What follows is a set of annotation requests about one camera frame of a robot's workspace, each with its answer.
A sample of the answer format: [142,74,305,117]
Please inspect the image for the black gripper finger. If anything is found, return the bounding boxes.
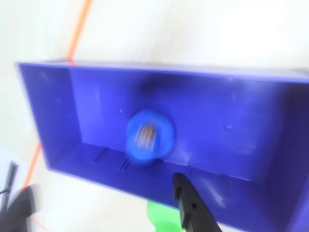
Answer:
[5,183,43,232]
[172,172,224,232]

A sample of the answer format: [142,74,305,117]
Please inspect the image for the blue rubber duck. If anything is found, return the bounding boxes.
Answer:
[125,109,175,168]

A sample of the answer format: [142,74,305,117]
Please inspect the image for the green rubber duck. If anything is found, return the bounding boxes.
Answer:
[146,201,185,232]

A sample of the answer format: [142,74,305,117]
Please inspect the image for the blue rectangular plastic box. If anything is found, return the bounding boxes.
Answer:
[15,60,309,232]

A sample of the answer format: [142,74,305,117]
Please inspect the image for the orange tape line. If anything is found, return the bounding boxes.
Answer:
[22,0,94,188]

